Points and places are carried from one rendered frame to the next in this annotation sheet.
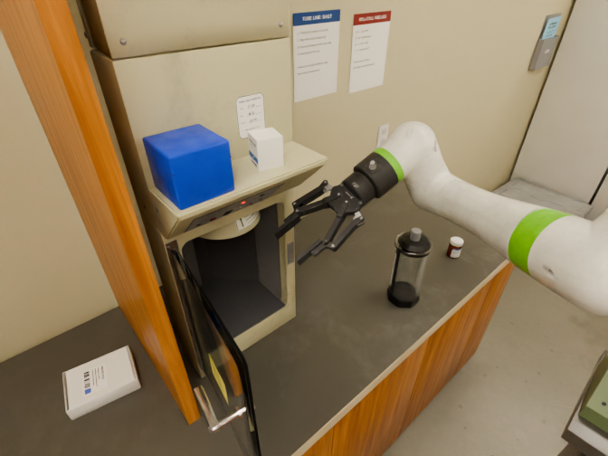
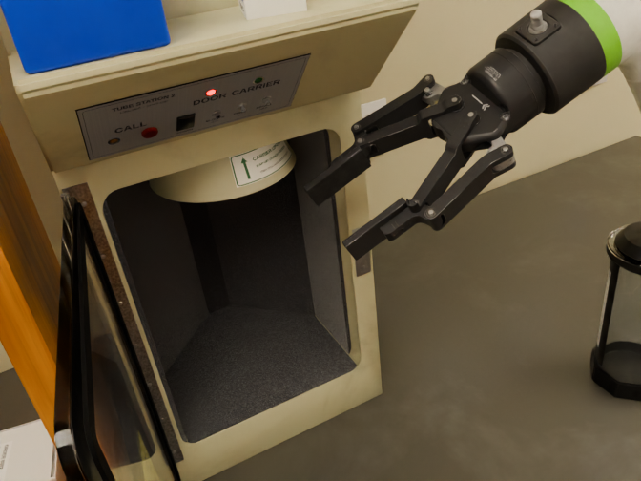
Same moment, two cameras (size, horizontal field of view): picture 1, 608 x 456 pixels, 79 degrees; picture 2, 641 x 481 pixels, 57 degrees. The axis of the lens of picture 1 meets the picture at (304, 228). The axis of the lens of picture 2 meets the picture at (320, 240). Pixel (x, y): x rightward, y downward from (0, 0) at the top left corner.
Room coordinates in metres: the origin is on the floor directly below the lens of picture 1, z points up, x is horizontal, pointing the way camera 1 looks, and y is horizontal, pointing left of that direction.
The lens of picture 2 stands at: (0.14, -0.10, 1.60)
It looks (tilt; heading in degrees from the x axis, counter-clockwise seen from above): 31 degrees down; 17
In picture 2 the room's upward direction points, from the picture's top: 7 degrees counter-clockwise
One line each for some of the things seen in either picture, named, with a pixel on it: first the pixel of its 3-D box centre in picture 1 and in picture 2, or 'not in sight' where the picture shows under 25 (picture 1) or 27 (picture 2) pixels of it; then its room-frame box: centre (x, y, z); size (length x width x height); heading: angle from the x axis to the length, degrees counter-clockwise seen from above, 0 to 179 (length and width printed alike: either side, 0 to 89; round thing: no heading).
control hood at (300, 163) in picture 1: (247, 194); (229, 82); (0.61, 0.11, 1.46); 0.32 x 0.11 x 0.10; 131
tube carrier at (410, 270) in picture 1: (408, 270); (640, 311); (0.84, -0.32, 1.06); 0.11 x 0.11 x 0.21
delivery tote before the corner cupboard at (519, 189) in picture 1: (533, 215); not in sight; (2.47, -1.86, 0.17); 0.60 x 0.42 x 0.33; 39
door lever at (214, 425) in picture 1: (216, 404); not in sight; (0.34, 0.15, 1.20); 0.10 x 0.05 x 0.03; 33
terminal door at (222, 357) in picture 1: (216, 367); (143, 469); (0.41, 0.17, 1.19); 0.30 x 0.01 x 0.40; 33
